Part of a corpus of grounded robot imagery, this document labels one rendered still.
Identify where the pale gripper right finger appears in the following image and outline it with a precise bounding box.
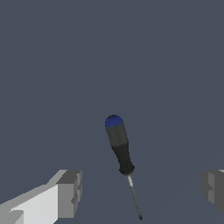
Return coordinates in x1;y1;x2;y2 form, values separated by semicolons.
199;169;224;215

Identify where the black blue-capped screwdriver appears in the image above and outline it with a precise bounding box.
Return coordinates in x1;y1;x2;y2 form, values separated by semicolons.
104;114;144;221

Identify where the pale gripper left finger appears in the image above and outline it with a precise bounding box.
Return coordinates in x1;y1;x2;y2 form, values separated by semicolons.
0;169;83;224

